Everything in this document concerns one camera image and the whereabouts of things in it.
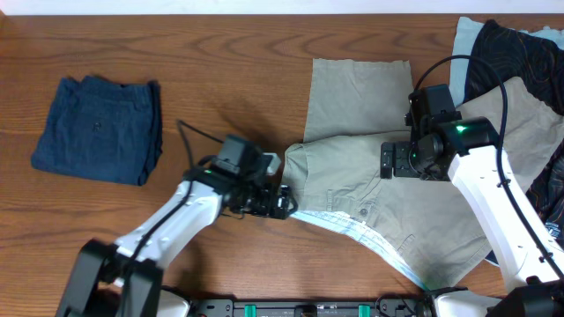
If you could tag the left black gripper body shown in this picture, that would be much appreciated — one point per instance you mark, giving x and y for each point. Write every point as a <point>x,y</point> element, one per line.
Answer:
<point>253,199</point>

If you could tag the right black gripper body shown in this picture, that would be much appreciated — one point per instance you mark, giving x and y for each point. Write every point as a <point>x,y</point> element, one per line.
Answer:
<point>408,161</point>

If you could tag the khaki beige shorts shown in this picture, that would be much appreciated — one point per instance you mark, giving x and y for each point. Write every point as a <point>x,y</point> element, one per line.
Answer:
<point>424,229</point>

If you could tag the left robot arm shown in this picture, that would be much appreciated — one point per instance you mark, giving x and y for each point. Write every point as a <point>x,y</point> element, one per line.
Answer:
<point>125,278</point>

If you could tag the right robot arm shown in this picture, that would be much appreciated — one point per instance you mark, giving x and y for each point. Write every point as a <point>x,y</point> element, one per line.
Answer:
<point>469,154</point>

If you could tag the light blue garment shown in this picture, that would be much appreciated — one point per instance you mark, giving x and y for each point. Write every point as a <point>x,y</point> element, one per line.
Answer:
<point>467,32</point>

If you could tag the black patterned shorts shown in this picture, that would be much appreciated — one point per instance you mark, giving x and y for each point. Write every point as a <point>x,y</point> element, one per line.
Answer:
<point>539,63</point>

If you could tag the folded navy blue shorts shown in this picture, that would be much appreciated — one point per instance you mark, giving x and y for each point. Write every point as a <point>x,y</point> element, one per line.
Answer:
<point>102,131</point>

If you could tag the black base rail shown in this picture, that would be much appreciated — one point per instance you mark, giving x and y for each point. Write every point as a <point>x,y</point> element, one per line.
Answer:
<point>382,307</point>

